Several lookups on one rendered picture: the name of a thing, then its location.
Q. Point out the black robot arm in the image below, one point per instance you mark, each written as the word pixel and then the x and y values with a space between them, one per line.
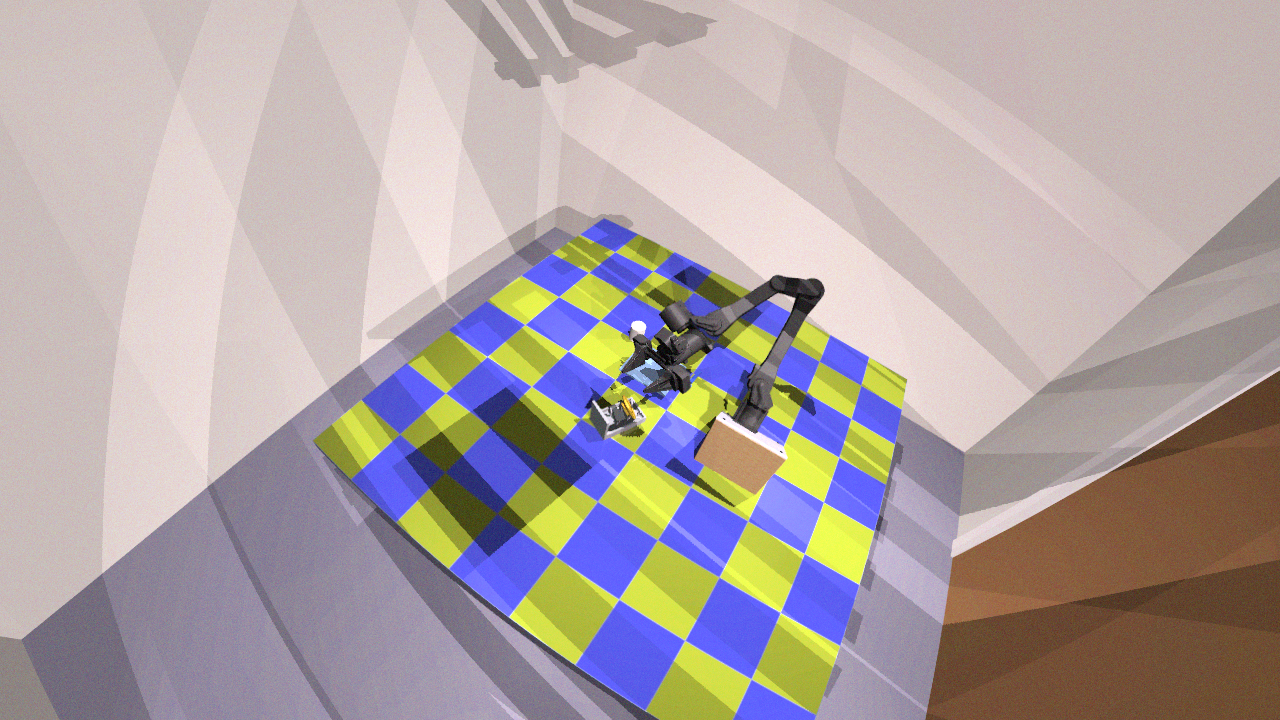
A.
pixel 751 413

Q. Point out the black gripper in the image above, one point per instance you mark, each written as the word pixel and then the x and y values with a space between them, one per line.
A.
pixel 675 378

